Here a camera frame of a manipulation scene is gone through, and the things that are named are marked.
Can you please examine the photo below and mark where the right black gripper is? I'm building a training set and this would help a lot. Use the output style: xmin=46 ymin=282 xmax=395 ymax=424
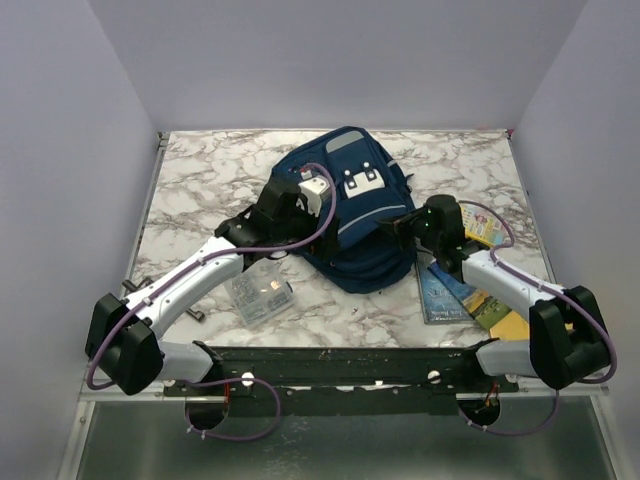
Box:
xmin=376 ymin=206 xmax=443 ymax=252

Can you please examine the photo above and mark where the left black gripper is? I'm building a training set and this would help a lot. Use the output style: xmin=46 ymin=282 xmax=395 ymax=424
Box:
xmin=273 ymin=197 xmax=341 ymax=262

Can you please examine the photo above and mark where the navy blue student backpack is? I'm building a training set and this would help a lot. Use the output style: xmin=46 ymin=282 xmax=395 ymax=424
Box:
xmin=271 ymin=126 xmax=417 ymax=294

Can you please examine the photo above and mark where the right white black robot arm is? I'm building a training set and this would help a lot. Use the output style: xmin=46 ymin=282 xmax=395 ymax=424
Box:
xmin=379 ymin=195 xmax=618 ymax=392

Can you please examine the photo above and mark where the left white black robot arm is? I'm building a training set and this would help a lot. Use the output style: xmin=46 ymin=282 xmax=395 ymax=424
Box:
xmin=85 ymin=174 xmax=337 ymax=395

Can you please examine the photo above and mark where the clear plastic parts box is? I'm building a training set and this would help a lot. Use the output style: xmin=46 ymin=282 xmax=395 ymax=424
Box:
xmin=224 ymin=260 xmax=294 ymax=329

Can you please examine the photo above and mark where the dark blue hardcover book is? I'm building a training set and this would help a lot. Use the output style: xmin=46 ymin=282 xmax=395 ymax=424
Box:
xmin=416 ymin=253 xmax=473 ymax=326

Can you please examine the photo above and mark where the Animal Farm blue book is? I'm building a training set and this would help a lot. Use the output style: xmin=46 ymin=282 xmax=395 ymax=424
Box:
xmin=427 ymin=261 xmax=513 ymax=331

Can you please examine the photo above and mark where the yellow notebook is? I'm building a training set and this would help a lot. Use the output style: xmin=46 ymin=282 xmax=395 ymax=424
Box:
xmin=489 ymin=311 xmax=529 ymax=341

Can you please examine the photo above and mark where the metal table clamp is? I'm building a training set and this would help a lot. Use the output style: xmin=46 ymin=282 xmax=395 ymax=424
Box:
xmin=121 ymin=276 xmax=206 ymax=323

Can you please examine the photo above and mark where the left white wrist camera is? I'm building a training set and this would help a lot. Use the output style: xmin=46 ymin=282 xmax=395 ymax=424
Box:
xmin=296 ymin=170 xmax=331 ymax=217

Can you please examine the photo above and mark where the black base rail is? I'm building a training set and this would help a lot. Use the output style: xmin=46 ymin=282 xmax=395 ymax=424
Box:
xmin=163 ymin=346 xmax=519 ymax=416

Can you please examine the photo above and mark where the aluminium extrusion frame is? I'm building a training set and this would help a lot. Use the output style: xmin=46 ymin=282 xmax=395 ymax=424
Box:
xmin=77 ymin=369 xmax=609 ymax=402

